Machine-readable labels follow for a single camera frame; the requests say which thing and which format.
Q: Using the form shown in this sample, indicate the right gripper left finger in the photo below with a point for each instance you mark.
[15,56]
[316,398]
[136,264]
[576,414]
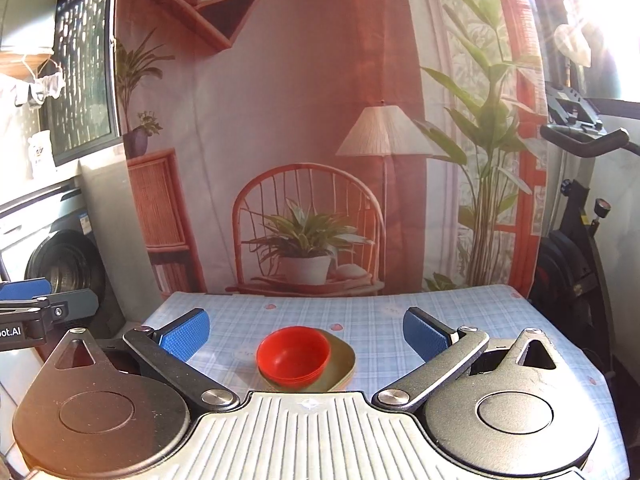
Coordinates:
[163,354]

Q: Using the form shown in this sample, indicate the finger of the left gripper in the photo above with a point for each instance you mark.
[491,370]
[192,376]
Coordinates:
[25,290]
[72,305]

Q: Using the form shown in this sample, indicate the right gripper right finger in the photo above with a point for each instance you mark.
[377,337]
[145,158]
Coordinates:
[447,354]

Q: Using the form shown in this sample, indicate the green square plate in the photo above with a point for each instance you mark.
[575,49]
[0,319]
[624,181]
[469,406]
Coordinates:
[337,374]

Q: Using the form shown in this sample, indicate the red bowl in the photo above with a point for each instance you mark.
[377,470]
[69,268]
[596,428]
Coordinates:
[293,356]

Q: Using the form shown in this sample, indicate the washing machine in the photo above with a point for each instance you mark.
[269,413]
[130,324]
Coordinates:
[47,235]

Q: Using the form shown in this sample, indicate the plaid blue tablecloth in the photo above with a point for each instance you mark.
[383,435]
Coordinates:
[372,326]

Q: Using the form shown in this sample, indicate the black exercise bike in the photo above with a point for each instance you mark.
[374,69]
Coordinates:
[569,288]

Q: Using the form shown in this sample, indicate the printed room backdrop cloth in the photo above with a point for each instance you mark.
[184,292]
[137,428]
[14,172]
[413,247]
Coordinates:
[333,147]

